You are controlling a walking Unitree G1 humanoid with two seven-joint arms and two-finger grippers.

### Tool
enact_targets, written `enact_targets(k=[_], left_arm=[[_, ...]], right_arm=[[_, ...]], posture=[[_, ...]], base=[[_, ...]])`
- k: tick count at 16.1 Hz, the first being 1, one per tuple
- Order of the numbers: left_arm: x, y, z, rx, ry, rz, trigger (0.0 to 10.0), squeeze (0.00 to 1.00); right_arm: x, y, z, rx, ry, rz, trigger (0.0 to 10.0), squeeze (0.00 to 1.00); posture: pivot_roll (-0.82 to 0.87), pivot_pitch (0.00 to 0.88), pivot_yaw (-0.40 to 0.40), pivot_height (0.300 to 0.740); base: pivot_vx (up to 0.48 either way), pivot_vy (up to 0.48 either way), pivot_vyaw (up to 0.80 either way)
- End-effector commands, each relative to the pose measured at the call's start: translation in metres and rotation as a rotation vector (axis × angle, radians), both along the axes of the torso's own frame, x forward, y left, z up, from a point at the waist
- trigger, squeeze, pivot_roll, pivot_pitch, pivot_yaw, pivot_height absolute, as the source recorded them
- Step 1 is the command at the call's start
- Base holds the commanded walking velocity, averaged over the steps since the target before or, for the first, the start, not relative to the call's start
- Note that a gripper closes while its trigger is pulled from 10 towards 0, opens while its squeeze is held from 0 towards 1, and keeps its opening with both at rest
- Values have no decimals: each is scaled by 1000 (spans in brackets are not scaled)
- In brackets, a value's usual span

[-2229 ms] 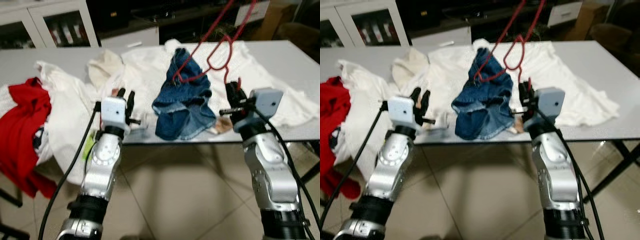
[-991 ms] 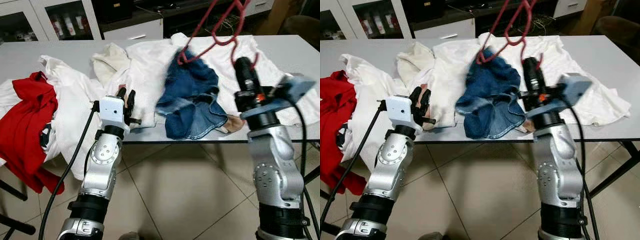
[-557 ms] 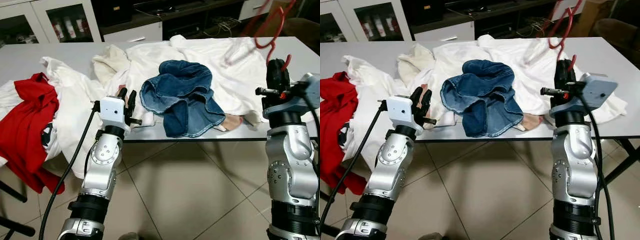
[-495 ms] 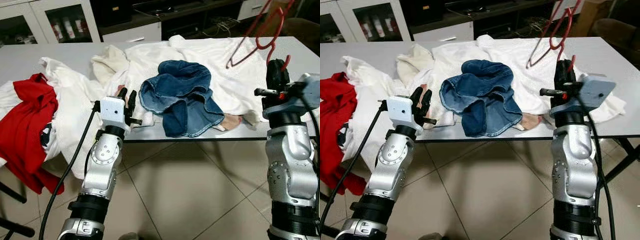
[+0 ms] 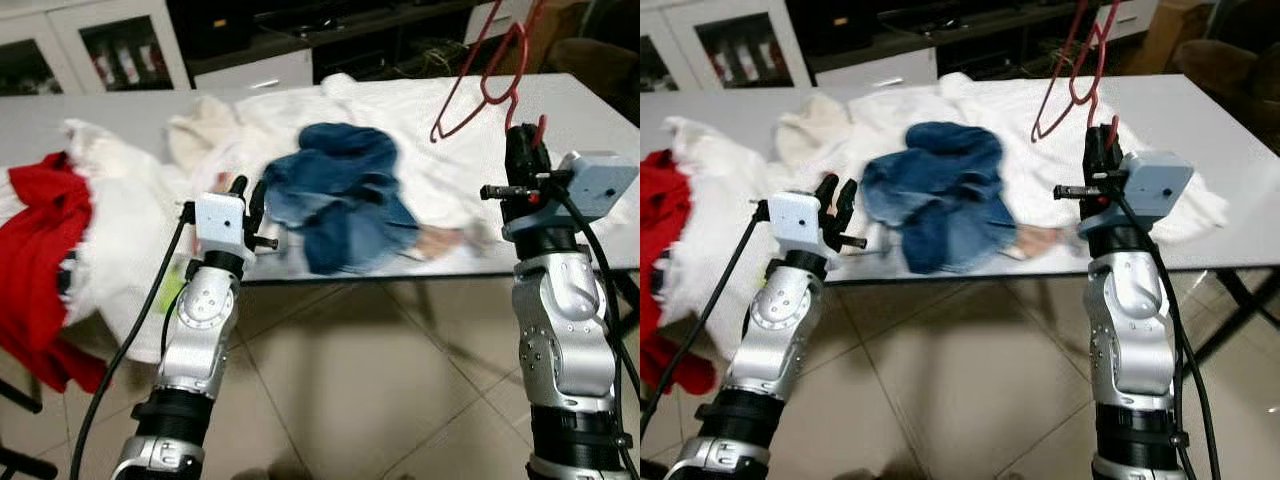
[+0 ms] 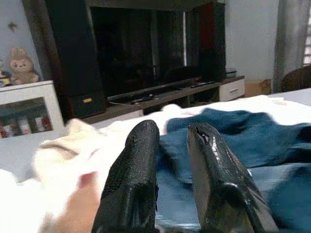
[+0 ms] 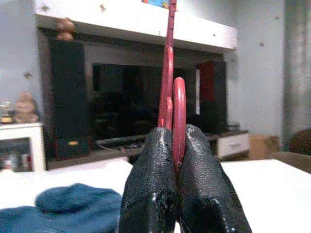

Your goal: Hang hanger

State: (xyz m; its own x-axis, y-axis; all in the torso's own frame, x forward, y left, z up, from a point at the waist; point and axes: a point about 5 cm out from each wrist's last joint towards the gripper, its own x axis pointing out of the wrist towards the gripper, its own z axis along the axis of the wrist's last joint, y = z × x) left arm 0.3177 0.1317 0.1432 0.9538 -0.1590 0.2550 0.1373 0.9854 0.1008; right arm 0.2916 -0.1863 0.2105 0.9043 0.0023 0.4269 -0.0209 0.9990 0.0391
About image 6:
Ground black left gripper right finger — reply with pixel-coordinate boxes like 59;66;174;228
187;122;280;233

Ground black television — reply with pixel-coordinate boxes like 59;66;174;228
89;4;202;98

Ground dark brown tv bench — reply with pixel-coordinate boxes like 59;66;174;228
82;75;245;124

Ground blue denim garment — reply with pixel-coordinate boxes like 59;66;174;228
155;108;311;233

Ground light grey curtain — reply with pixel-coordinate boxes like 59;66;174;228
272;0;311;93

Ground brown cardboard box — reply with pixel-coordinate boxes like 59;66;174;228
244;79;272;98

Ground white long sleeve shirt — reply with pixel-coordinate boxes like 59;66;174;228
0;167;83;233

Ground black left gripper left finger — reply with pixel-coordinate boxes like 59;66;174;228
92;119;160;233

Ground small white drawer front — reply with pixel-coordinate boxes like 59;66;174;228
220;79;245;102

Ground white glass door cabinet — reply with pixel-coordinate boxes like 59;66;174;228
0;80;65;139

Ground cream garment with peach patch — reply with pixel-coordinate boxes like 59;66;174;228
33;117;117;233

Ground tall black speaker yellow label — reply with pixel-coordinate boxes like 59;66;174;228
45;0;107;119

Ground beige plush bunny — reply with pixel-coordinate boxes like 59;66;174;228
9;47;39;85

